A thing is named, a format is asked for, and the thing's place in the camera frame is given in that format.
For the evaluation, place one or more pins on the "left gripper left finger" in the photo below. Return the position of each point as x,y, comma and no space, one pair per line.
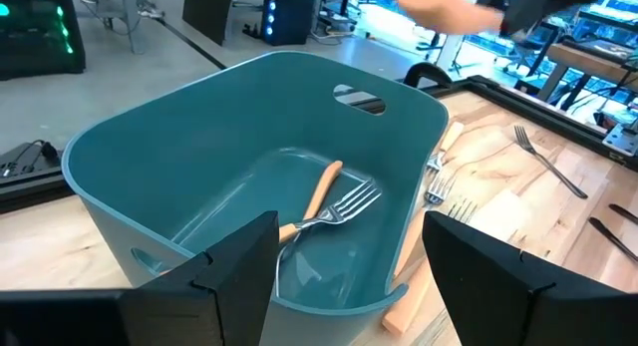
224,286

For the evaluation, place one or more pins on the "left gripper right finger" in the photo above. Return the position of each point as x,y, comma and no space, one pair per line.
498,296

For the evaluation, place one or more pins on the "wooden workbench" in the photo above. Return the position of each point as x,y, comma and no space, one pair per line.
583,62

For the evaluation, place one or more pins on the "white tower fan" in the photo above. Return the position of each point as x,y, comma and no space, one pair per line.
448,52

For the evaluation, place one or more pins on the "dark teal plastic bin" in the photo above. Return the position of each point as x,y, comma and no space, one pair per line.
199,136

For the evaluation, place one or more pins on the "black computer blue lights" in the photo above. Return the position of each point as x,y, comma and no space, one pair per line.
291,17

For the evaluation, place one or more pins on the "dark cabinet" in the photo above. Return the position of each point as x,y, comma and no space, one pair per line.
207,12

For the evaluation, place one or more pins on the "grey metal desk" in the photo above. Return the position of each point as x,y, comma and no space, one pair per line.
130,27

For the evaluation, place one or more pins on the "black computer green lights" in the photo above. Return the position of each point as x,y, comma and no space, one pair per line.
40,37

